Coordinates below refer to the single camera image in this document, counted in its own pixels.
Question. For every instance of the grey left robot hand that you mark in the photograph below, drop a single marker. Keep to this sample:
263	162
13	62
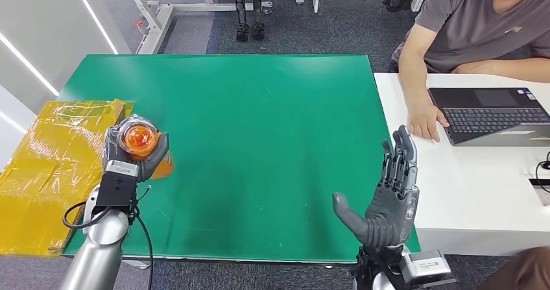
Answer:
152	163

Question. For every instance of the person's right hand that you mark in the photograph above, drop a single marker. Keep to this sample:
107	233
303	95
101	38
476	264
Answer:
425	120

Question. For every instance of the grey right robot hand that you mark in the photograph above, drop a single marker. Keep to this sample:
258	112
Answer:
389	219

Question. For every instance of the person's left hand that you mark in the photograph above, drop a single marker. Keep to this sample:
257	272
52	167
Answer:
475	67

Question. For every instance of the orange bottle with clear cap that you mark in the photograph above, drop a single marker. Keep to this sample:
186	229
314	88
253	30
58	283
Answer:
139	140

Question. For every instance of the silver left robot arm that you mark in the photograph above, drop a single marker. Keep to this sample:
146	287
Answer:
99	253

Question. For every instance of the person's right forearm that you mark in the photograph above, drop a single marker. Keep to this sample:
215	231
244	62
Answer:
411	86

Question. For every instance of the person's left forearm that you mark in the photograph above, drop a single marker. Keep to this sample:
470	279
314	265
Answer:
524	69

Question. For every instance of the person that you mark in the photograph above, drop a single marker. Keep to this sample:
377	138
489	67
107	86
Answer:
464	21

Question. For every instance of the dark grey laptop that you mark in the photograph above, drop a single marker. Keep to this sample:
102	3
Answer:
485	116

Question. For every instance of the white desk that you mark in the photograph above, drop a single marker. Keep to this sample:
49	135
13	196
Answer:
464	193

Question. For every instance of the yellow film-wrapped box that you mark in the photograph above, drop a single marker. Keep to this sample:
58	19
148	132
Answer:
51	163

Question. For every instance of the green table mat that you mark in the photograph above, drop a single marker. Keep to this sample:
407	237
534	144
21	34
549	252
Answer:
258	129

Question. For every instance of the black robot leg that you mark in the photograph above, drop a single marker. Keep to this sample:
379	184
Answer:
240	8
257	8

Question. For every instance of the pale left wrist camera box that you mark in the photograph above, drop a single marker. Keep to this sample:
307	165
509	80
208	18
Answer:
116	185

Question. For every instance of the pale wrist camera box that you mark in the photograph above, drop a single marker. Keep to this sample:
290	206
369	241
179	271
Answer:
116	185
425	264

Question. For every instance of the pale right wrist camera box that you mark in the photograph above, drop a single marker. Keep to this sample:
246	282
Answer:
425	264

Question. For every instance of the white metal frame stand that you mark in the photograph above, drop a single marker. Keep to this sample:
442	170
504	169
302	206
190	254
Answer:
154	30

